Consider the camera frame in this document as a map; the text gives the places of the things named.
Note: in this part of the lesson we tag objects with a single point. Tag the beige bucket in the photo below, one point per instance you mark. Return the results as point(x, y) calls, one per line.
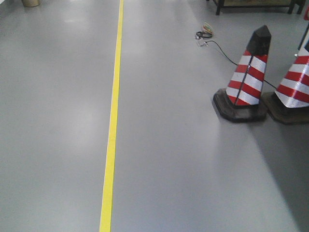
point(31, 3)

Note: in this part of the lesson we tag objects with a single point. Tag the yellow floor tape line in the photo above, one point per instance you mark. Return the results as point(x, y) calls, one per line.
point(107, 191)

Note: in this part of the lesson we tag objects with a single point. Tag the dark bench frame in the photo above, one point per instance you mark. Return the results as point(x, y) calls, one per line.
point(289, 4)

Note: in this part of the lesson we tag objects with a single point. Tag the red white traffic cone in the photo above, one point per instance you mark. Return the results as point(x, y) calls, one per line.
point(241, 100)

